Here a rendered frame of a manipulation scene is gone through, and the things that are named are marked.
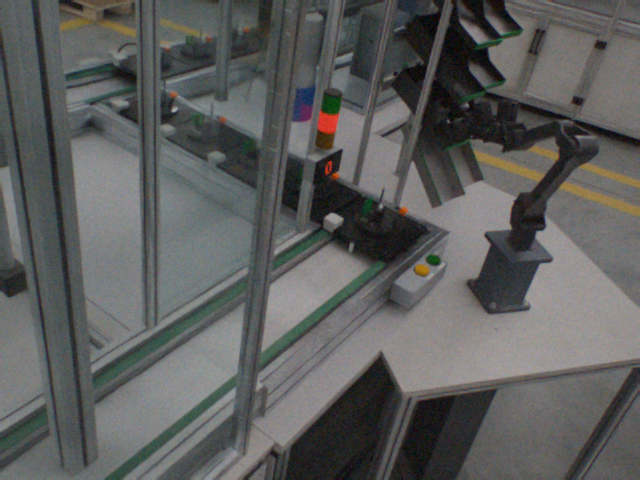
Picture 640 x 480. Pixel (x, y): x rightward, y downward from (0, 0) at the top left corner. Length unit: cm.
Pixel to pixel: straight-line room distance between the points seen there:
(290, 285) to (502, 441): 136
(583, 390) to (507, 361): 140
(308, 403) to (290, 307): 28
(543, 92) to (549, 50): 35
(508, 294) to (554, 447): 110
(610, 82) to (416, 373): 436
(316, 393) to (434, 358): 36
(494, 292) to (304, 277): 56
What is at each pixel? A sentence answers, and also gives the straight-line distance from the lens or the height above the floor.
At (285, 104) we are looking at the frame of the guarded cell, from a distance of 90.
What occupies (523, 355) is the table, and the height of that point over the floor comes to 86.
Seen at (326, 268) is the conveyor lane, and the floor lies 92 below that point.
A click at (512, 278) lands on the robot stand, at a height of 99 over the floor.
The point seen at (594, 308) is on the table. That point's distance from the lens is 216.
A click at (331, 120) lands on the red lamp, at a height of 135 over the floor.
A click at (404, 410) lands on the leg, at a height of 75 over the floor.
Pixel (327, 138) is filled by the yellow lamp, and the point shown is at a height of 129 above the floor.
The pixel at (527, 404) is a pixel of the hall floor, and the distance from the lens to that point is 300.
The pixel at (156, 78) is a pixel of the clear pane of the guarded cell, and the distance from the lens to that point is 73.
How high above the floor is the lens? 205
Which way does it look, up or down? 35 degrees down
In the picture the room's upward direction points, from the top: 10 degrees clockwise
